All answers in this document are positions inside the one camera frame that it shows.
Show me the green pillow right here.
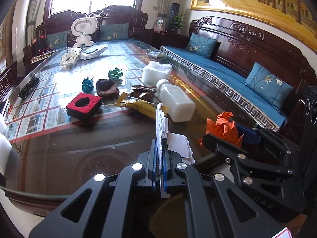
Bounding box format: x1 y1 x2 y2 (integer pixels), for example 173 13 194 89
99 23 129 41

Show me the long wooden sofa bench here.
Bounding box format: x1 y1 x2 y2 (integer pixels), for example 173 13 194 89
159 16 316 143

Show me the far wooden sofa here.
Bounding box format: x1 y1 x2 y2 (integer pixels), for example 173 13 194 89
23 5 148 72

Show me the blue sofa seat mat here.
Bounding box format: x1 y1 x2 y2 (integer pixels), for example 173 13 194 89
160 46 286 131

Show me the white paper scrap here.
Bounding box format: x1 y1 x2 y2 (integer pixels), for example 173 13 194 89
155 103 195 199

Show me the green pillow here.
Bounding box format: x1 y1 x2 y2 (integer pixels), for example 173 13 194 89
46 31 70 50
99 23 129 41

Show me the yellow snack wrapper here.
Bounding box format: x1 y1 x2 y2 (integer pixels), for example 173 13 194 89
116 92 169 119

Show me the small wipes packet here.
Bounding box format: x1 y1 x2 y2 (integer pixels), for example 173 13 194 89
147 52 166 60

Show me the white robot toy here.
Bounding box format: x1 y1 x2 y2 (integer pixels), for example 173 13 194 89
70 17 98 48

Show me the water dispenser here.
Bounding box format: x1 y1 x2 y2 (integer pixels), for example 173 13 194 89
165 3 180 31

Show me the white plastic bottle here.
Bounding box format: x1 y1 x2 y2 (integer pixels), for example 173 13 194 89
156 79 196 123

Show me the white dinosaur skeleton model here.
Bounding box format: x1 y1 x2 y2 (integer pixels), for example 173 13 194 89
60 47 82 68

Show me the white blue tissue pack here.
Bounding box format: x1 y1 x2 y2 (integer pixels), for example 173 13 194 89
79 45 108 60

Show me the orange paper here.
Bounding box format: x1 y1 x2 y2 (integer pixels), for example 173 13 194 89
205 111 243 148

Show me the potted green plant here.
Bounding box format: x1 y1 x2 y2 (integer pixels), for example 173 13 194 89
170 14 184 33

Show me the white foam piece left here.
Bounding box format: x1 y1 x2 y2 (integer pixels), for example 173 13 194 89
0 134 12 175

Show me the blue embroidered pillow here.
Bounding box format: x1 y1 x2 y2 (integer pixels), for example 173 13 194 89
243 62 293 112
185 33 217 59

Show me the green crumpled paper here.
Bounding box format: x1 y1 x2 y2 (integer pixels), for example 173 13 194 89
107 67 123 82

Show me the blue embroidered pillow far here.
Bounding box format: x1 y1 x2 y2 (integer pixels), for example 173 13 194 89
185 33 217 59

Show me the golden forest painting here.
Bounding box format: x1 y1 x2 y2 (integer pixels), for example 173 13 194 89
190 0 316 51

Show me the brown crumpled wrapper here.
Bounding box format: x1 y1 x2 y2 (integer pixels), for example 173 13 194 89
128 85 156 102

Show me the teal crumpled paper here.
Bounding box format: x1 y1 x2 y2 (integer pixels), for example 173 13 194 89
82 77 94 94

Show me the black handheld device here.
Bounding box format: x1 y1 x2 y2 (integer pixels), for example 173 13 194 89
18 76 40 99

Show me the white foam block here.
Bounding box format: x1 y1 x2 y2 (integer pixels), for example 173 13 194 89
141 61 172 86

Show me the green pillow left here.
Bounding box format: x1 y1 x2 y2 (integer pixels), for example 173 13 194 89
46 31 70 50

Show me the brown knitted cup sleeve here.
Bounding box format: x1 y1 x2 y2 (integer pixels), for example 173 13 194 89
96 79 119 100

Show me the red black tissue holder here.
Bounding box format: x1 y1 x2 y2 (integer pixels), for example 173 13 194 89
66 92 102 121

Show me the blue embroidered pillow near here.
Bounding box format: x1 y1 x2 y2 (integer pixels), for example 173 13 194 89
243 62 293 112

